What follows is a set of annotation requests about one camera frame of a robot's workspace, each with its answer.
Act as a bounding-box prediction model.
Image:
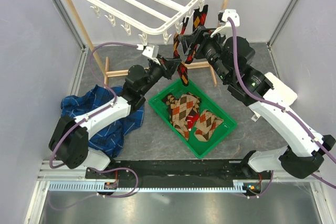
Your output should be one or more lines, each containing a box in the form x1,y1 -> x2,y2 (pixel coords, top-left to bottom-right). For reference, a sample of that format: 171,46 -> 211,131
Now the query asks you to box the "brown yellow argyle sock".
161,92 -> 178,126

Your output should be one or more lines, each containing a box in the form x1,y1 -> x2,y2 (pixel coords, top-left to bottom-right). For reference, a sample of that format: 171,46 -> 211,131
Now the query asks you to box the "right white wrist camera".
211,9 -> 240,38

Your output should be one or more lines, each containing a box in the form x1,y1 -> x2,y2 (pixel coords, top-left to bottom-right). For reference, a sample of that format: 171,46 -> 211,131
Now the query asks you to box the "purple cable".
228,17 -> 336,189
49,41 -> 140,169

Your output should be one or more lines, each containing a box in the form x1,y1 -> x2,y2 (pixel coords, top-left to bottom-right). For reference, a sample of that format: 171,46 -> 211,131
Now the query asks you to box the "tan brown argyle sock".
172,92 -> 202,141

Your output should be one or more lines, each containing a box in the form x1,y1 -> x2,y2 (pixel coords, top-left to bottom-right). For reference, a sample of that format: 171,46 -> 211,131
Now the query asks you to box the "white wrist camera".
137,44 -> 160,65
211,9 -> 240,38

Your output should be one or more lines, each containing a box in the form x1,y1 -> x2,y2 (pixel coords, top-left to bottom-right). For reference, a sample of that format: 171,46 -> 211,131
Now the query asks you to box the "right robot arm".
178,26 -> 335,179

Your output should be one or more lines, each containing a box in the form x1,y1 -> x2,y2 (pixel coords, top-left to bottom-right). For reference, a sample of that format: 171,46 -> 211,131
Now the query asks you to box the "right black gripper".
180,25 -> 232,82

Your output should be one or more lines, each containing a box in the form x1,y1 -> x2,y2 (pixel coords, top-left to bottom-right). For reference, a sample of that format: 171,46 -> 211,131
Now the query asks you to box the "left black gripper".
140,54 -> 182,95

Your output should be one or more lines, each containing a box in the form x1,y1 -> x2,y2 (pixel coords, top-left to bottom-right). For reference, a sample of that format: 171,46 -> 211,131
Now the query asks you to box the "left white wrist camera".
137,44 -> 160,65

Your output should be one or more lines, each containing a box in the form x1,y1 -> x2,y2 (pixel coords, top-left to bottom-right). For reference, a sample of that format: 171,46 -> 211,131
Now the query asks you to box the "white plastic clip hanger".
86,0 -> 205,45

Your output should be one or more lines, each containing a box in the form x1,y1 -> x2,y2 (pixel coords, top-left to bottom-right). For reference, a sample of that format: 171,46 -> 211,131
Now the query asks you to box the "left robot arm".
49,55 -> 181,178

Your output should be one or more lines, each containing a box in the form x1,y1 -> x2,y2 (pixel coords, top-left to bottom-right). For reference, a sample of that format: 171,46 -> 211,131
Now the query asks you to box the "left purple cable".
49,41 -> 140,169

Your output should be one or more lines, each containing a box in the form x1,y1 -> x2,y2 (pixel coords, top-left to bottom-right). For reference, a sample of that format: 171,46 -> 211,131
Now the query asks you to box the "blue plaid shirt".
60,85 -> 144,158

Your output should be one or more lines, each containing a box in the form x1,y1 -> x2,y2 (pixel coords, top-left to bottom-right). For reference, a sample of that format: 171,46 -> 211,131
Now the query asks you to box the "red christmas sock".
186,114 -> 199,131

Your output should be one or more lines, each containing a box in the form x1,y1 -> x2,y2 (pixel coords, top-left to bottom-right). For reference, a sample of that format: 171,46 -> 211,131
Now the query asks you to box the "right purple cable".
228,17 -> 336,189

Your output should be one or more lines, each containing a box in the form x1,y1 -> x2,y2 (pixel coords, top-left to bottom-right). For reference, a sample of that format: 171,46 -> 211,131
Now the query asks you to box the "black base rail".
85,157 -> 281,192

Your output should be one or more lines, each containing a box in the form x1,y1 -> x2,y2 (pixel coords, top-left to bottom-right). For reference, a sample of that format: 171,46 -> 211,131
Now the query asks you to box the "wooden clothes rack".
51,0 -> 236,89

